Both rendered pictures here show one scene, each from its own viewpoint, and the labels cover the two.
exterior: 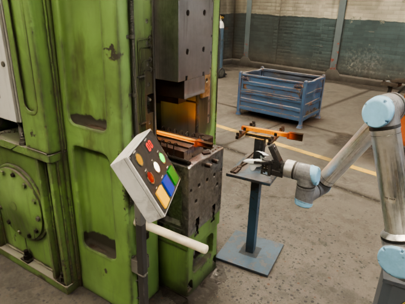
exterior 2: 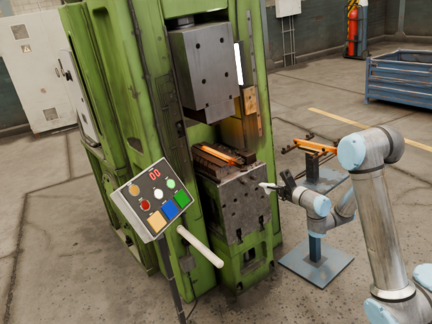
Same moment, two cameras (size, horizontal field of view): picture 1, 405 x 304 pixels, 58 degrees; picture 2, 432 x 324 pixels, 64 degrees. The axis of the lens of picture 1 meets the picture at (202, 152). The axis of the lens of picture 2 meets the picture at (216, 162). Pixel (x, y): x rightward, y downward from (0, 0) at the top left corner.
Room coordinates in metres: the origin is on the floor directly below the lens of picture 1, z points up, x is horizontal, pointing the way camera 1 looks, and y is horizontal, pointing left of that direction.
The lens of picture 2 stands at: (0.26, -0.75, 1.90)
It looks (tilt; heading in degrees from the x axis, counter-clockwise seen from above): 26 degrees down; 28
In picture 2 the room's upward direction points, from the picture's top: 10 degrees counter-clockwise
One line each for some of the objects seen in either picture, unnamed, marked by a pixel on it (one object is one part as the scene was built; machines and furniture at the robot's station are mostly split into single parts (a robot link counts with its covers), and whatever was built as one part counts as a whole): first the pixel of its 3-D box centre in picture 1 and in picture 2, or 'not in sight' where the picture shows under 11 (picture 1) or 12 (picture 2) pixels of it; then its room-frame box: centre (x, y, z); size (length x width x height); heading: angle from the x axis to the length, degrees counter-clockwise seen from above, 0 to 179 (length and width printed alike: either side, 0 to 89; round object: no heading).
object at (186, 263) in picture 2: (140, 262); (187, 262); (1.69, 0.34, 0.36); 0.09 x 0.07 x 0.12; 148
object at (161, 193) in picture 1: (161, 196); (156, 221); (1.30, 0.16, 1.01); 0.07 x 0.05 x 0.07; 173
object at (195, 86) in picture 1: (163, 81); (200, 105); (2.04, 0.23, 1.32); 0.42 x 0.20 x 0.10; 58
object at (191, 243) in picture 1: (170, 234); (198, 245); (1.59, 0.15, 0.62); 0.44 x 0.05 x 0.05; 58
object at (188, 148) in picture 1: (164, 142); (209, 158); (2.04, 0.23, 0.96); 0.42 x 0.20 x 0.09; 58
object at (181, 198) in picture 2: (172, 175); (180, 198); (1.50, 0.13, 1.01); 0.07 x 0.05 x 0.07; 173
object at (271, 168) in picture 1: (273, 166); (288, 191); (1.71, -0.36, 0.97); 0.12 x 0.08 x 0.09; 58
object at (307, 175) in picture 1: (306, 174); (315, 203); (1.62, -0.51, 0.98); 0.12 x 0.09 x 0.10; 58
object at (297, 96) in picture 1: (279, 95); (416, 79); (5.98, -1.24, 0.36); 1.20 x 0.80 x 0.72; 53
